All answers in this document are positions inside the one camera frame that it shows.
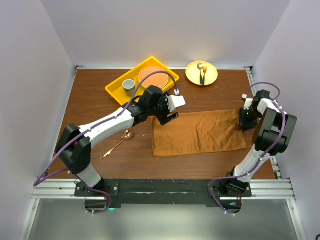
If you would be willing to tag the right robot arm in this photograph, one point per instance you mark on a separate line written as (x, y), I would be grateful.
(273, 130)

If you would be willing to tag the rose gold spoon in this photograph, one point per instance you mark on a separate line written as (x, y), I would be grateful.
(127, 136)

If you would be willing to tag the woven round coaster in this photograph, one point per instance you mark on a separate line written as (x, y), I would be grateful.
(158, 80)

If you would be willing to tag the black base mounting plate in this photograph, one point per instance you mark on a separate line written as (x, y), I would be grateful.
(176, 192)

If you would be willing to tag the grey ceramic cup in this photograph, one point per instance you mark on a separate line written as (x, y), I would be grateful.
(129, 87)

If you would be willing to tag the yellow plastic tray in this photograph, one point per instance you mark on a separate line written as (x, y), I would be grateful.
(117, 92)

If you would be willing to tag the yellow round plate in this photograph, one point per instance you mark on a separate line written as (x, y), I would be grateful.
(192, 73)

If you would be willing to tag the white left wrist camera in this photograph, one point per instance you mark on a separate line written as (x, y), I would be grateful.
(174, 102)

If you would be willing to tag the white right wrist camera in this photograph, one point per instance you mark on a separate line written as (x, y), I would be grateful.
(247, 101)

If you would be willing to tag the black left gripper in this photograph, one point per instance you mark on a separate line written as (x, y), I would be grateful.
(164, 99)

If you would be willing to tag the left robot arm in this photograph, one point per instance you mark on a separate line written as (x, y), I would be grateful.
(76, 142)

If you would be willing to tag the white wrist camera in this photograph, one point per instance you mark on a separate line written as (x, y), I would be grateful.
(247, 101)
(174, 102)

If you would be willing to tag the wooden fork green handle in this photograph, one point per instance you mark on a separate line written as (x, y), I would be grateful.
(204, 69)

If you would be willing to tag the brown cloth napkin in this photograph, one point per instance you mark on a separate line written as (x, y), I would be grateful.
(197, 133)

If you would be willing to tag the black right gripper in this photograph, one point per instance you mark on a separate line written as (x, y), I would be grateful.
(243, 123)

